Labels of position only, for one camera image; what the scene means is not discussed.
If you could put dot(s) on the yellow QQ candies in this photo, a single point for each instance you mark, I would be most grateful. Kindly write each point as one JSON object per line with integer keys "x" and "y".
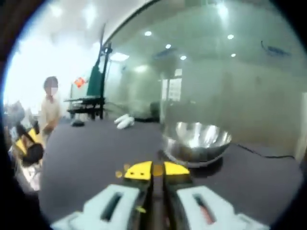
{"x": 118, "y": 174}

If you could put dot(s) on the green cloth cover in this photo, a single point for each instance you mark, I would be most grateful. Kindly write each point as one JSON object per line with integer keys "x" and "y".
{"x": 94, "y": 81}

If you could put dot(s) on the small black device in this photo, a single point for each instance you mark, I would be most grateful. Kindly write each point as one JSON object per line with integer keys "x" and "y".
{"x": 78, "y": 123}

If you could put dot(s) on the orange red sign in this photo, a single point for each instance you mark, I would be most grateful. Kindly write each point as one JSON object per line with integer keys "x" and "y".
{"x": 79, "y": 82}

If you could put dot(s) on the dark grey table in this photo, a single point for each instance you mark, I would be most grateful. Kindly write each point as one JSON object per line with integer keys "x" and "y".
{"x": 96, "y": 155}

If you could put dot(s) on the black metal stand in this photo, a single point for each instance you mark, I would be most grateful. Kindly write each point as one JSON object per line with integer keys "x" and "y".
{"x": 100, "y": 105}

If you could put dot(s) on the white paper notice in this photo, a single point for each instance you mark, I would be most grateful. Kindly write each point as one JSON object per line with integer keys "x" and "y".
{"x": 173, "y": 86}

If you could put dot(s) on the orange QQ candy piece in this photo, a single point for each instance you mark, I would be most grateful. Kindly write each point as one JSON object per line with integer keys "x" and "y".
{"x": 158, "y": 170}

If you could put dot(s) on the stainless steel bowl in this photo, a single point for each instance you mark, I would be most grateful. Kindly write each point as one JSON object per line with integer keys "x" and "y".
{"x": 196, "y": 148}

